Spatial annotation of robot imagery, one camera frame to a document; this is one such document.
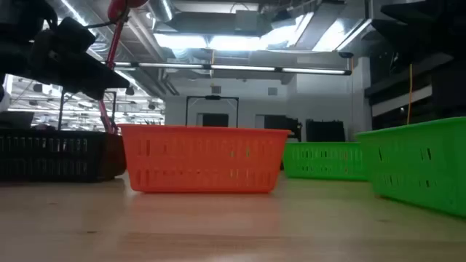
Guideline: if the black equipment case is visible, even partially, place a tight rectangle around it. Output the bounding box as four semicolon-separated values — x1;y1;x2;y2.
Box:
304;119;347;143

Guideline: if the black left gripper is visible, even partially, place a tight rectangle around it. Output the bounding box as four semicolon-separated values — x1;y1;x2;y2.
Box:
28;31;131;101

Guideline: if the hanging yellow cable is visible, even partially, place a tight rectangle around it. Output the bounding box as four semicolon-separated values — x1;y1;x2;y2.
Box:
406;63;415;125

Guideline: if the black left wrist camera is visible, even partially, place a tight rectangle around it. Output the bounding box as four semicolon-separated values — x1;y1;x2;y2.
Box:
54;16;96;50

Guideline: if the green plastic slotted basket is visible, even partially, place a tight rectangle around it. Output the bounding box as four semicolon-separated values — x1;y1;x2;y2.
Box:
282;140;368;182
355;116;466;218

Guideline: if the long ceiling light bar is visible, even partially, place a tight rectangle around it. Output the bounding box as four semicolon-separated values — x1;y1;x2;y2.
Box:
103;60;353;76

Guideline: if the black equipment box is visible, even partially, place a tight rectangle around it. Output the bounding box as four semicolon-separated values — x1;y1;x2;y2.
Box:
264;114;303;143

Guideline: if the dark monitor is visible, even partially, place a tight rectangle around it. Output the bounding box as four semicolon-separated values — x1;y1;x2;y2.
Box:
0;111;36;130

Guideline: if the black metal frame stand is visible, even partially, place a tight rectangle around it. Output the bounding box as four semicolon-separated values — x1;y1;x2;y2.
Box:
57;89;118;132

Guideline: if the orange plastic slotted basket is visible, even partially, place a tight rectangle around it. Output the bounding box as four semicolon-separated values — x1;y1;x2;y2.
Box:
118;123;291;194

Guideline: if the black plastic slotted basket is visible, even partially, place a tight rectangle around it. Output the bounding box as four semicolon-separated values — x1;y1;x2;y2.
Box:
0;129;127;183

